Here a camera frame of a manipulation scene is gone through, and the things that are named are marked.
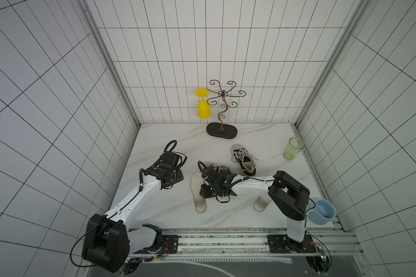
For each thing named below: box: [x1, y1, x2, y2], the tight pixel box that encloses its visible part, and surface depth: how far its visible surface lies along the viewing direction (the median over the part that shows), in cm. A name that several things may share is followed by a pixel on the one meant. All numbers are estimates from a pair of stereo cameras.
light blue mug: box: [306, 199, 337, 226], surface depth 79 cm
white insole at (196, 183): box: [190, 170, 207, 214], surface depth 86 cm
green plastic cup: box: [283, 136, 306, 161], surface depth 102 cm
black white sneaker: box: [231, 143, 259, 177], surface depth 97 cm
